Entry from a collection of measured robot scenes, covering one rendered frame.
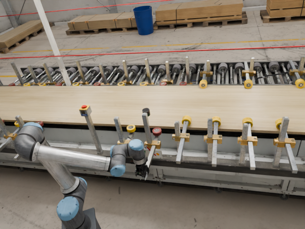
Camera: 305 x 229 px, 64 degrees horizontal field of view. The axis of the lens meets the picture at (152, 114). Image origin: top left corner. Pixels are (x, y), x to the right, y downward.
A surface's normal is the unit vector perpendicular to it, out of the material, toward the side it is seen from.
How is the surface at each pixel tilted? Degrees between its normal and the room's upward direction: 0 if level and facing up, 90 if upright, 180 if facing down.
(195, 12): 90
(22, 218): 0
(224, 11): 90
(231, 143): 90
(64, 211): 5
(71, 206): 5
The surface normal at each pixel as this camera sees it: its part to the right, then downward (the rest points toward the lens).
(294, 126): -0.14, -0.80
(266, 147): -0.23, 0.59
